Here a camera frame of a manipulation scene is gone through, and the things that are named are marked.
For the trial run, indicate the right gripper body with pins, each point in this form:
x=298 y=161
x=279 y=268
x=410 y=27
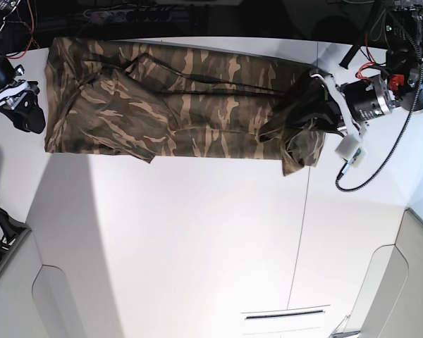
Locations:
x=15 y=94

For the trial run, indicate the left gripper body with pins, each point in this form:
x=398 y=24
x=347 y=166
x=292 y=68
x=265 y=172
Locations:
x=351 y=106

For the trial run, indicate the camouflage T-shirt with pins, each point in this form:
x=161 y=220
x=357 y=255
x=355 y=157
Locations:
x=147 y=100

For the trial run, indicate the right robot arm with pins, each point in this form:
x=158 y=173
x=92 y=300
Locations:
x=16 y=35

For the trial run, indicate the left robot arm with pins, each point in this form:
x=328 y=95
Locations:
x=403 y=35

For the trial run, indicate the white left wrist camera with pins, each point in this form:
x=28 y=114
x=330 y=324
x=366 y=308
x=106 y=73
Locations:
x=351 y=150

